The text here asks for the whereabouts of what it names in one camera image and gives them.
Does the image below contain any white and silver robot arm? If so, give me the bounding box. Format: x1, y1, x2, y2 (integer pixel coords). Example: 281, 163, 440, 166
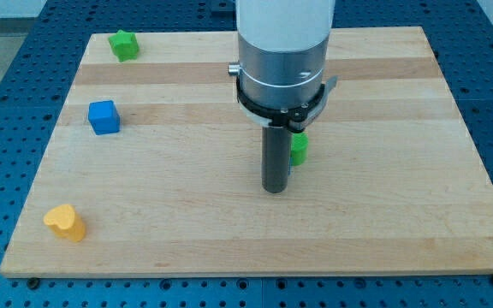
229, 0, 337, 133

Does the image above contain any yellow heart block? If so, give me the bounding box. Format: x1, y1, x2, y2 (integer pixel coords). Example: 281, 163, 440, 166
43, 204, 86, 242

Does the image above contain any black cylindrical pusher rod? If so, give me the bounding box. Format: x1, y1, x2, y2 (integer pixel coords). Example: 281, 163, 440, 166
262, 127, 292, 193

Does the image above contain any green cylinder block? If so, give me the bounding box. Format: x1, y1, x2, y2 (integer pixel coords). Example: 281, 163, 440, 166
290, 133, 309, 166

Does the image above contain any wooden board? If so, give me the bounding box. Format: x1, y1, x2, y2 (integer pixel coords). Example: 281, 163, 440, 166
0, 27, 493, 278

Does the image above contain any blue cube block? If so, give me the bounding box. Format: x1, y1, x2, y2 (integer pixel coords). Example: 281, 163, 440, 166
87, 100, 120, 135

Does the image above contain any green star block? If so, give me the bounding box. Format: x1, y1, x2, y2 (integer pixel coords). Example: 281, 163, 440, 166
108, 30, 140, 62

